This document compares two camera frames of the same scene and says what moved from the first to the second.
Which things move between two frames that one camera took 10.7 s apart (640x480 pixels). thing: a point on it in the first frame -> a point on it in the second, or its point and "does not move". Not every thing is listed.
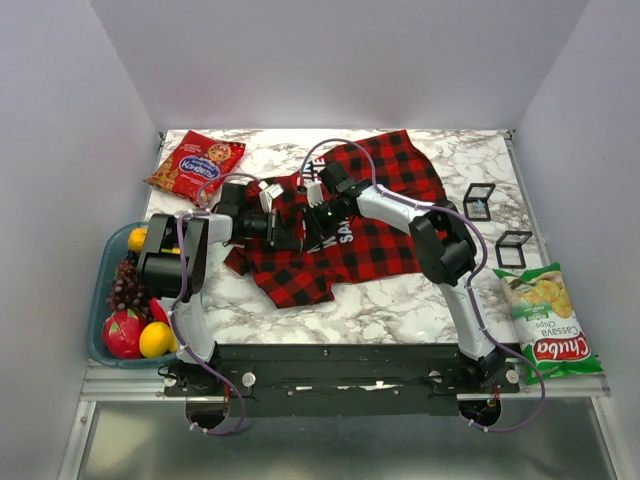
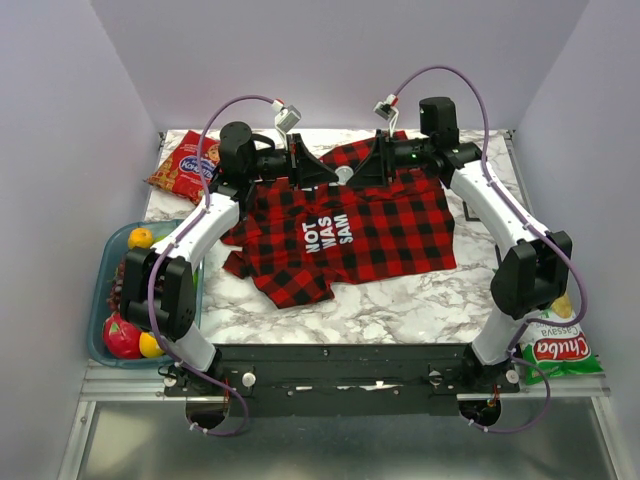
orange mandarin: (136, 239) does not move
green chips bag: (550, 335) does not move
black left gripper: (284, 237) -> (303, 167)
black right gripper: (315, 231) -> (372, 171)
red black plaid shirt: (365, 248) does not move
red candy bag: (198, 167) does not move
